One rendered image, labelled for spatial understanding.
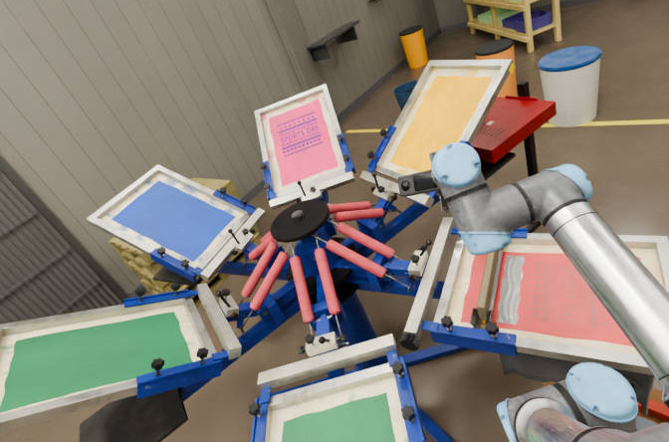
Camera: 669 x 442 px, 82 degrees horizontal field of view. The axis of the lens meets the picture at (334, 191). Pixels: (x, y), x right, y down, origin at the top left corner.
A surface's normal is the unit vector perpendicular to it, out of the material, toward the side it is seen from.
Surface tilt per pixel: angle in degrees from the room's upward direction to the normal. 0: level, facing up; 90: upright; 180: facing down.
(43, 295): 90
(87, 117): 90
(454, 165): 53
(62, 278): 90
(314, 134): 32
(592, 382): 7
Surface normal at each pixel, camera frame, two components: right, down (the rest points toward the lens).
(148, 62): 0.75, 0.07
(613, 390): -0.22, -0.84
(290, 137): -0.26, -0.41
